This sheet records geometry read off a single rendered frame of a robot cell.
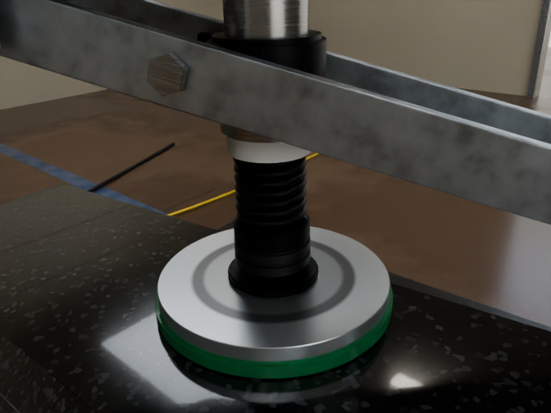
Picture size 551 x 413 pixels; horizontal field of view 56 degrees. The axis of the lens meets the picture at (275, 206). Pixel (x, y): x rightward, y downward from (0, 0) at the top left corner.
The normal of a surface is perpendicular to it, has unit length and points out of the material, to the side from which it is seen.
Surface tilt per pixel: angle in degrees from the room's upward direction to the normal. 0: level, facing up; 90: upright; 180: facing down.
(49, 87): 90
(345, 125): 90
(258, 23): 90
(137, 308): 0
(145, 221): 0
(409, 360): 0
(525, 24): 90
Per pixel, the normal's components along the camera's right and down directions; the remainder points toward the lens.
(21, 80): 0.75, 0.25
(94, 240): -0.02, -0.91
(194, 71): -0.21, 0.40
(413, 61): -0.66, 0.32
